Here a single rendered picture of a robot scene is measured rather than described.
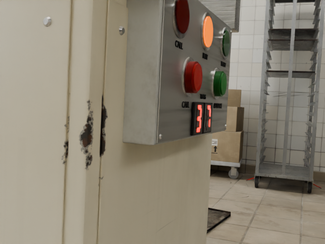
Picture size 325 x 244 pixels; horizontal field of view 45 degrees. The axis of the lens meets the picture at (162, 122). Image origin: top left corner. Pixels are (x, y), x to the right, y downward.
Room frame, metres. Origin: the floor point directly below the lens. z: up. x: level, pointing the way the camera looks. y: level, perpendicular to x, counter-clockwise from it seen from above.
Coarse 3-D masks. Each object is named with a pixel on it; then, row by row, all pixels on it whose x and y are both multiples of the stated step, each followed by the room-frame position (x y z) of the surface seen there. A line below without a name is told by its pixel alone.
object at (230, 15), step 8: (200, 0) 0.56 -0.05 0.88; (208, 0) 0.56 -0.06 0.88; (216, 0) 0.55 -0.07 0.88; (224, 0) 0.55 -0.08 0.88; (232, 0) 0.54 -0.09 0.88; (240, 0) 0.57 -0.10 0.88; (208, 8) 0.56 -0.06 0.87; (216, 8) 0.55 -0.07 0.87; (224, 8) 0.55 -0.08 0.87; (232, 8) 0.54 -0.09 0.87; (224, 16) 0.55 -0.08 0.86; (232, 16) 0.54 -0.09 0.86; (232, 24) 0.54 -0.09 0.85
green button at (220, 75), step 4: (216, 72) 0.46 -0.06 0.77; (220, 72) 0.46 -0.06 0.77; (216, 76) 0.45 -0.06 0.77; (220, 76) 0.45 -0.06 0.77; (224, 76) 0.46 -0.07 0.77; (216, 80) 0.45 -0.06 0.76; (220, 80) 0.45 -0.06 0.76; (224, 80) 0.46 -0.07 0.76; (216, 84) 0.45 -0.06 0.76; (220, 84) 0.45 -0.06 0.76; (224, 84) 0.46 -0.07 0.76; (216, 88) 0.45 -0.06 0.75; (220, 88) 0.45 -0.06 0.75; (224, 88) 0.47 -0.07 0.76; (216, 92) 0.46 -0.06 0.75; (220, 92) 0.46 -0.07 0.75; (224, 92) 0.47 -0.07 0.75
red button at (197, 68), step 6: (192, 66) 0.36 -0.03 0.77; (198, 66) 0.37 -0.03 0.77; (186, 72) 0.36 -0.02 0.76; (192, 72) 0.36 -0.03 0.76; (198, 72) 0.37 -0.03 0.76; (186, 78) 0.36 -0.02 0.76; (192, 78) 0.36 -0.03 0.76; (198, 78) 0.37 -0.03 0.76; (186, 84) 0.36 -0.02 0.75; (192, 84) 0.36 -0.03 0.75; (198, 84) 0.37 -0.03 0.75; (192, 90) 0.36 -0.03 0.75; (198, 90) 0.37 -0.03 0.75
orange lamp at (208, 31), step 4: (208, 16) 0.42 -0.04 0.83; (208, 20) 0.42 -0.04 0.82; (208, 24) 0.42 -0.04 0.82; (204, 28) 0.40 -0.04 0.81; (208, 28) 0.42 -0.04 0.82; (212, 28) 0.43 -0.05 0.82; (204, 32) 0.41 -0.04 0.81; (208, 32) 0.42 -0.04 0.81; (212, 32) 0.43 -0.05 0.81; (204, 36) 0.41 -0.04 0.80; (208, 36) 0.42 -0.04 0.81; (212, 36) 0.43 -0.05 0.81; (208, 40) 0.42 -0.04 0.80; (208, 44) 0.42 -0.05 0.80
